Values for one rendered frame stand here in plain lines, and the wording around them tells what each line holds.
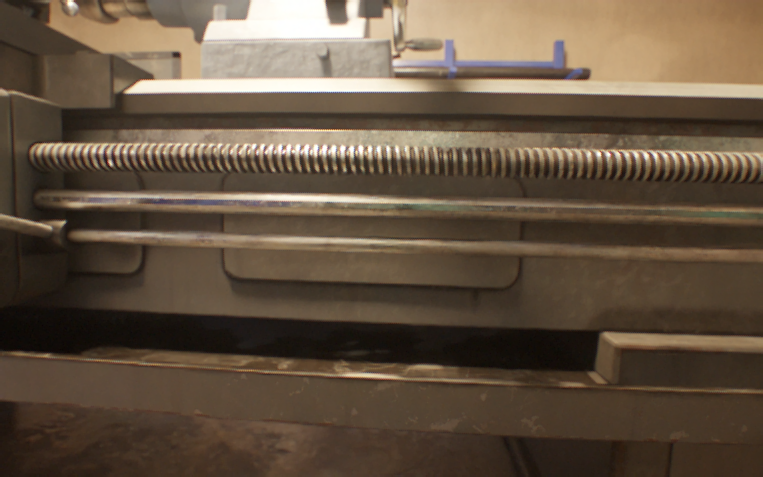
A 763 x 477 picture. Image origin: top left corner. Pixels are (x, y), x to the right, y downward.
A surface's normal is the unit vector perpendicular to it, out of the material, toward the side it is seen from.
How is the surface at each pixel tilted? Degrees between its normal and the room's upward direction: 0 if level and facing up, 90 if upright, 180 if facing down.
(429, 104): 90
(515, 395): 90
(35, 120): 90
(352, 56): 90
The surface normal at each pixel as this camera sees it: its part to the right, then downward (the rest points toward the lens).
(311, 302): -0.07, 0.08
